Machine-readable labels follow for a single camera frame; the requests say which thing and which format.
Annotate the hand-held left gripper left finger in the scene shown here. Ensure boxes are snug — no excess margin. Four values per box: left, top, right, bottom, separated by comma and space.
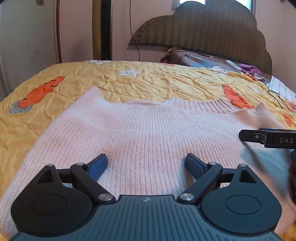
36, 153, 116, 205

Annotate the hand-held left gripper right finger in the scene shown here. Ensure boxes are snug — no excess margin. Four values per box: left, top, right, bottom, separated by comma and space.
177, 153, 258, 205

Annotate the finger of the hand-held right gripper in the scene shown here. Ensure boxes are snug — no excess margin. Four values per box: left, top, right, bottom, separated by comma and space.
239, 129, 266, 147

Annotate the pink knit sweater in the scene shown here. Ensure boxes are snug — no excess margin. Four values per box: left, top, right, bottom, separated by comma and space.
0, 87, 296, 235

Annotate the white printed cloth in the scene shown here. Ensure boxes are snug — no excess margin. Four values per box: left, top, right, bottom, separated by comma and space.
265, 76, 296, 105

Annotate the purple cloth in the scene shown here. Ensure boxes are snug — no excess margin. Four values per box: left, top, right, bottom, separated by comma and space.
238, 63, 263, 80

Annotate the white remote control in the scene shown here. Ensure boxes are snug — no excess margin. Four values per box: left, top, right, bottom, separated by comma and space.
225, 60, 241, 72

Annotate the yellow printed blanket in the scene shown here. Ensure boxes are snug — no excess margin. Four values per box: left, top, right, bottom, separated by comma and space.
0, 60, 296, 198

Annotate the grey quilted pillow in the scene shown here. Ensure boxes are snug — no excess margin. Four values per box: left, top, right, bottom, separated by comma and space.
160, 46, 241, 73

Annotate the grey upholstered headboard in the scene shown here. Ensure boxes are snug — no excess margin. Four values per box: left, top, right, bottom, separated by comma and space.
129, 1, 274, 71

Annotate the gold black tower fan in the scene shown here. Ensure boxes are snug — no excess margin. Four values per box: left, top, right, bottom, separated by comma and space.
92, 0, 114, 61

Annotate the white floral wardrobe door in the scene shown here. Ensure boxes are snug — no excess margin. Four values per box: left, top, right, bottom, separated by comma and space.
0, 0, 63, 98

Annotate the window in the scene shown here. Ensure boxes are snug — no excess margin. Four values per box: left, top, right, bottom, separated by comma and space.
171, 0, 257, 11

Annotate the thin black cable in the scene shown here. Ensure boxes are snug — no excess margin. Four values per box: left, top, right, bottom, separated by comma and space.
268, 90, 295, 112

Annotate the black hanging cable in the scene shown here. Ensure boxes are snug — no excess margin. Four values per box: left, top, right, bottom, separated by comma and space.
129, 0, 141, 62

